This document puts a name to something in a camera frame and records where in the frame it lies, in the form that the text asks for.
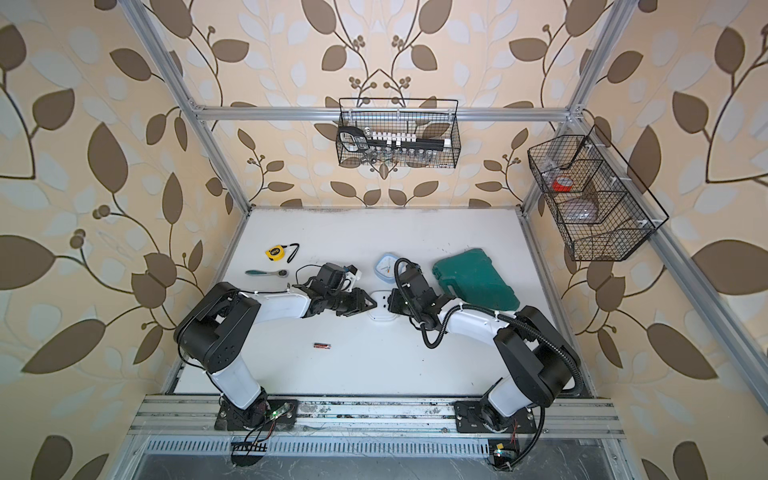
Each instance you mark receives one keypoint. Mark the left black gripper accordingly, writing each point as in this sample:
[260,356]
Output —
[359,302]

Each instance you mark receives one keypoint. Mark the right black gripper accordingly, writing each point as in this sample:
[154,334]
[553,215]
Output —
[394,302]

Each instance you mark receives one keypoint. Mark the light blue alarm clock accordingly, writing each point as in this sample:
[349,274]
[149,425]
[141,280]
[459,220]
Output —
[384,269]

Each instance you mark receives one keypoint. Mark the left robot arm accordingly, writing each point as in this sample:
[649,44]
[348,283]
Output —
[215,331]

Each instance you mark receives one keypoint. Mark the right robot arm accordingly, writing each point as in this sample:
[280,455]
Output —
[541,364]

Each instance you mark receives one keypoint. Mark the green plastic case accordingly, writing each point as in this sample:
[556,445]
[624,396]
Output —
[471,277]

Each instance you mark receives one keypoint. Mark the yellow tape measure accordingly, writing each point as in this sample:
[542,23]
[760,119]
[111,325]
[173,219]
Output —
[283,252]

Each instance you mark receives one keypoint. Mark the clear plastic bag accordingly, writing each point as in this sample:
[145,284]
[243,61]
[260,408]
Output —
[579,211]

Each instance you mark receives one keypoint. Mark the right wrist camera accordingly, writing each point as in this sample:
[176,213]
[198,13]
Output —
[410,278]

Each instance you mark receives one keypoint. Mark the teal handled ratchet tool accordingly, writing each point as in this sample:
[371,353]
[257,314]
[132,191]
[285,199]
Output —
[278,273]

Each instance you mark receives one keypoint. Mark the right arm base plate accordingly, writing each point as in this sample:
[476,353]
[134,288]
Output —
[476,417]

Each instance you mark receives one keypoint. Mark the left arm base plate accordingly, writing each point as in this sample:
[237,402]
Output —
[263,413]

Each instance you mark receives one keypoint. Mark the socket bit rail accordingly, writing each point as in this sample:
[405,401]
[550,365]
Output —
[413,142]

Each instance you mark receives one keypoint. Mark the black handled scissors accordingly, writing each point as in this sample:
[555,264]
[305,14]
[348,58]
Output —
[357,140]

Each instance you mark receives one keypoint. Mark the back black wire basket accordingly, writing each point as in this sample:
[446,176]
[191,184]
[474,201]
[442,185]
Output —
[398,132]

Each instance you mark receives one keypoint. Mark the black wire basket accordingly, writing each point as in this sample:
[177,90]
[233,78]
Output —
[398,132]
[625,220]

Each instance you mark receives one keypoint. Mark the right black wire basket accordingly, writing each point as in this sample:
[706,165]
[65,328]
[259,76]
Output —
[625,220]

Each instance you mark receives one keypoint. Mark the aluminium front rail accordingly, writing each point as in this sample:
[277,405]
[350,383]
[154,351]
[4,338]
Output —
[360,416]

